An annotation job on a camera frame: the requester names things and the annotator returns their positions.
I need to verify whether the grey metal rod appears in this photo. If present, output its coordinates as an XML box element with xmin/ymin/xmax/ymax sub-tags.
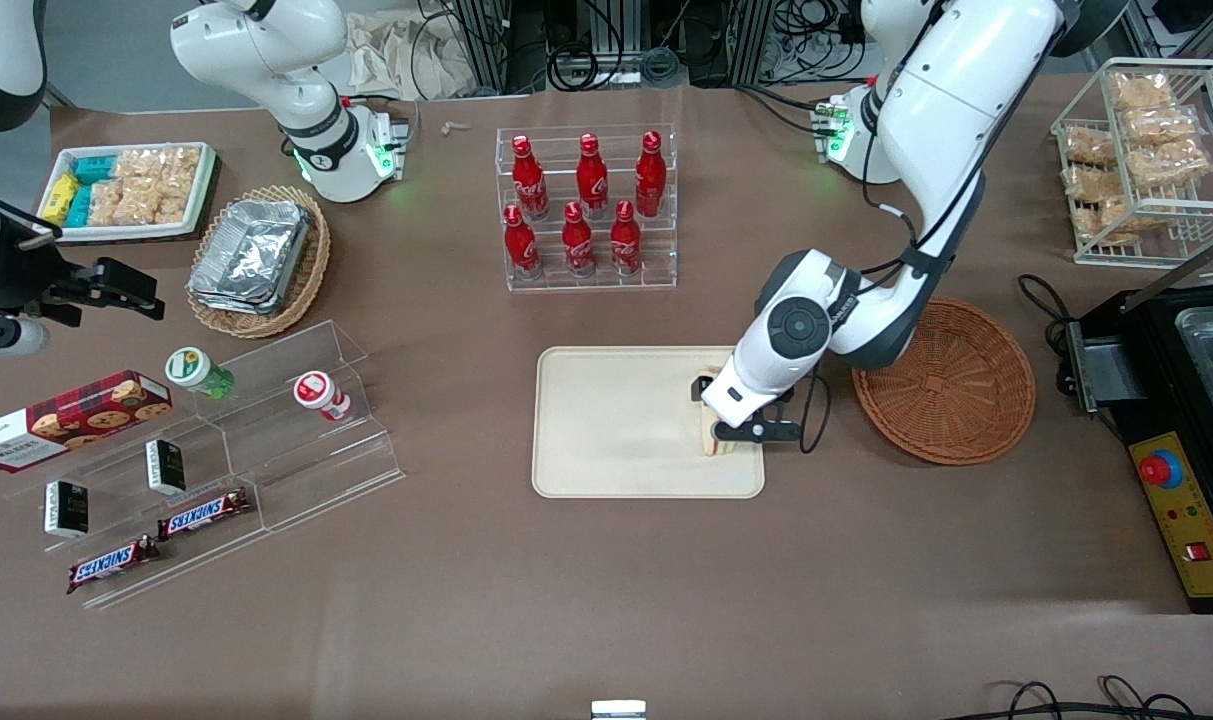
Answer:
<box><xmin>1126</xmin><ymin>222</ymin><xmax>1213</xmax><ymax>313</ymax></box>

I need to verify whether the black floor cable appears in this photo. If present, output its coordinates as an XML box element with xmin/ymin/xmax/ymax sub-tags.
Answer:
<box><xmin>966</xmin><ymin>676</ymin><xmax>1213</xmax><ymax>720</ymax></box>

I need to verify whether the black power cable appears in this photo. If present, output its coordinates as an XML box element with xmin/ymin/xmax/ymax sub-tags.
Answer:
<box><xmin>1016</xmin><ymin>274</ymin><xmax>1079</xmax><ymax>396</ymax></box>

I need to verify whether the red lidded snack cup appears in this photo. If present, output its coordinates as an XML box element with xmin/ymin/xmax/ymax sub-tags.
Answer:
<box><xmin>293</xmin><ymin>370</ymin><xmax>352</xmax><ymax>423</ymax></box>

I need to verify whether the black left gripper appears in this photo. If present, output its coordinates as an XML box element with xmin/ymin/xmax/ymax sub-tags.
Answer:
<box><xmin>690</xmin><ymin>370</ymin><xmax>801</xmax><ymax>425</ymax></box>

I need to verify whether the silver aluminium foil tray stack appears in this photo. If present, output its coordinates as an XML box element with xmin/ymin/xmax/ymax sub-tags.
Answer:
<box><xmin>187</xmin><ymin>197</ymin><xmax>313</xmax><ymax>317</ymax></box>

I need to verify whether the yellow control panel box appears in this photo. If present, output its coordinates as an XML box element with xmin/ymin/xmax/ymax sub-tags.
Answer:
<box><xmin>1128</xmin><ymin>431</ymin><xmax>1213</xmax><ymax>613</ymax></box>

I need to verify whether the Snickers chocolate bar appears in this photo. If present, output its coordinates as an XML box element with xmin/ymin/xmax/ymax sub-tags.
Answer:
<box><xmin>156</xmin><ymin>487</ymin><xmax>254</xmax><ymax>541</ymax></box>
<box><xmin>66</xmin><ymin>535</ymin><xmax>162</xmax><ymax>596</ymax></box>

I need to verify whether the black equipment rack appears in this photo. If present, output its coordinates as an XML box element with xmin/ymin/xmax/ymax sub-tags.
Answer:
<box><xmin>454</xmin><ymin>0</ymin><xmax>767</xmax><ymax>93</ymax></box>

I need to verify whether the clear acrylic bottle rack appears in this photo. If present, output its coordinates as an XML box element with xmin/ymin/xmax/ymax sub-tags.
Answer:
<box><xmin>495</xmin><ymin>123</ymin><xmax>679</xmax><ymax>293</ymax></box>

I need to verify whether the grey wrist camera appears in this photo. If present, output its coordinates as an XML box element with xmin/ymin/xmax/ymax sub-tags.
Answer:
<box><xmin>0</xmin><ymin>316</ymin><xmax>51</xmax><ymax>373</ymax></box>
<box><xmin>712</xmin><ymin>417</ymin><xmax>804</xmax><ymax>445</ymax></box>

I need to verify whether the brown round wicker basket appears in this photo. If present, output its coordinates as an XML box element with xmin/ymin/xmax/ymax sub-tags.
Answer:
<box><xmin>852</xmin><ymin>297</ymin><xmax>1036</xmax><ymax>467</ymax></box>

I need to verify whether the yellow snack packet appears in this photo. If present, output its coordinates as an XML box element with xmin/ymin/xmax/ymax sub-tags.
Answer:
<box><xmin>44</xmin><ymin>172</ymin><xmax>80</xmax><ymax>227</ymax></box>

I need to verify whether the white rectangular snack tray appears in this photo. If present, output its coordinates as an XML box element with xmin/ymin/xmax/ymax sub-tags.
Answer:
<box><xmin>39</xmin><ymin>141</ymin><xmax>218</xmax><ymax>244</ymax></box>

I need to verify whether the black countertop appliance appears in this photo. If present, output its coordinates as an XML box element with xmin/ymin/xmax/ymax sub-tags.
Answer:
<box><xmin>1071</xmin><ymin>285</ymin><xmax>1213</xmax><ymax>446</ymax></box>

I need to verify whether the red tartan cookie box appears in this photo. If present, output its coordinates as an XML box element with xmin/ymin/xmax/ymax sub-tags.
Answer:
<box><xmin>0</xmin><ymin>370</ymin><xmax>174</xmax><ymax>473</ymax></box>

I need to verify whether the clear fried snack bag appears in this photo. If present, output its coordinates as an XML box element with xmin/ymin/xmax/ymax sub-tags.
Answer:
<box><xmin>1129</xmin><ymin>140</ymin><xmax>1213</xmax><ymax>189</ymax></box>
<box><xmin>1121</xmin><ymin>105</ymin><xmax>1205</xmax><ymax>149</ymax></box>
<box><xmin>1064</xmin><ymin>163</ymin><xmax>1135</xmax><ymax>204</ymax></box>
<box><xmin>1109</xmin><ymin>70</ymin><xmax>1175</xmax><ymax>111</ymax></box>
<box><xmin>1098</xmin><ymin>198</ymin><xmax>1139</xmax><ymax>246</ymax></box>
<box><xmin>1063</xmin><ymin>126</ymin><xmax>1119</xmax><ymax>167</ymax></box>

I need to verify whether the crumpled beige cloth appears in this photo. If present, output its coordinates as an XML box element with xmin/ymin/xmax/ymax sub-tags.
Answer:
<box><xmin>344</xmin><ymin>8</ymin><xmax>479</xmax><ymax>101</ymax></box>

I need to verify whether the black cable bundle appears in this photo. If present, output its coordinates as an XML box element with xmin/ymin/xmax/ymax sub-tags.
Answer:
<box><xmin>766</xmin><ymin>0</ymin><xmax>872</xmax><ymax>81</ymax></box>

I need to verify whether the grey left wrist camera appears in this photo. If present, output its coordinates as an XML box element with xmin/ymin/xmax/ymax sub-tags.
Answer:
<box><xmin>712</xmin><ymin>417</ymin><xmax>804</xmax><ymax>445</ymax></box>

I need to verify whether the triangular sandwich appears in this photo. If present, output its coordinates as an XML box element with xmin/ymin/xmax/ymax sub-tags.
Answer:
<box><xmin>694</xmin><ymin>368</ymin><xmax>739</xmax><ymax>459</ymax></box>

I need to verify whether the clear cracker snack bag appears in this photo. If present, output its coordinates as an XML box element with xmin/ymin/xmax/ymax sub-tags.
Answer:
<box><xmin>91</xmin><ymin>180</ymin><xmax>135</xmax><ymax>228</ymax></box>
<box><xmin>118</xmin><ymin>148</ymin><xmax>167</xmax><ymax>186</ymax></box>
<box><xmin>163</xmin><ymin>146</ymin><xmax>203</xmax><ymax>191</ymax></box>
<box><xmin>126</xmin><ymin>185</ymin><xmax>192</xmax><ymax>227</ymax></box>

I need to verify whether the light wicker basket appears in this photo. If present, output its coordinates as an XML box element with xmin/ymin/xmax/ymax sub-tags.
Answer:
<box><xmin>185</xmin><ymin>184</ymin><xmax>332</xmax><ymax>340</ymax></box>

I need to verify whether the small black chocolate box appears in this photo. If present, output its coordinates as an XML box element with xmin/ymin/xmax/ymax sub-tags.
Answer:
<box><xmin>144</xmin><ymin>438</ymin><xmax>187</xmax><ymax>496</ymax></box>
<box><xmin>44</xmin><ymin>480</ymin><xmax>90</xmax><ymax>539</ymax></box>

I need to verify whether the green lidded snack cup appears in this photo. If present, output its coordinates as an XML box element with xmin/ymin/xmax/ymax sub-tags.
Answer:
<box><xmin>164</xmin><ymin>346</ymin><xmax>236</xmax><ymax>401</ymax></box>

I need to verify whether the red cola bottle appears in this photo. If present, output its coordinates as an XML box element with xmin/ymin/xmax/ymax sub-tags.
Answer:
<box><xmin>511</xmin><ymin>135</ymin><xmax>549</xmax><ymax>221</ymax></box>
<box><xmin>576</xmin><ymin>132</ymin><xmax>610</xmax><ymax>219</ymax></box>
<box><xmin>561</xmin><ymin>200</ymin><xmax>597</xmax><ymax>278</ymax></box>
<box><xmin>634</xmin><ymin>130</ymin><xmax>667</xmax><ymax>218</ymax></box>
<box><xmin>503</xmin><ymin>203</ymin><xmax>542</xmax><ymax>281</ymax></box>
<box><xmin>610</xmin><ymin>199</ymin><xmax>644</xmax><ymax>276</ymax></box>

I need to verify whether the beige plastic serving tray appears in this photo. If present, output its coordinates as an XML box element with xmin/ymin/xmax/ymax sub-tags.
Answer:
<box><xmin>532</xmin><ymin>346</ymin><xmax>766</xmax><ymax>499</ymax></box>

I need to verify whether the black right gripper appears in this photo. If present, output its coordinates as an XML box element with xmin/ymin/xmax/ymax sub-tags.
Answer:
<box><xmin>0</xmin><ymin>240</ymin><xmax>166</xmax><ymax>328</ymax></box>

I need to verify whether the white wire rack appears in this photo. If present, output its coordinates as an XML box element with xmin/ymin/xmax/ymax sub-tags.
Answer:
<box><xmin>1050</xmin><ymin>57</ymin><xmax>1213</xmax><ymax>269</ymax></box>

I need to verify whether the clear acrylic stepped shelf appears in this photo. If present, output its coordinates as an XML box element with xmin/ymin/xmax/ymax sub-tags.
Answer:
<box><xmin>0</xmin><ymin>355</ymin><xmax>267</xmax><ymax>611</ymax></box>
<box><xmin>206</xmin><ymin>320</ymin><xmax>405</xmax><ymax>533</ymax></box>

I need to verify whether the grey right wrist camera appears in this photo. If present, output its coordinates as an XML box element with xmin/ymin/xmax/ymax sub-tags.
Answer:
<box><xmin>0</xmin><ymin>316</ymin><xmax>51</xmax><ymax>373</ymax></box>

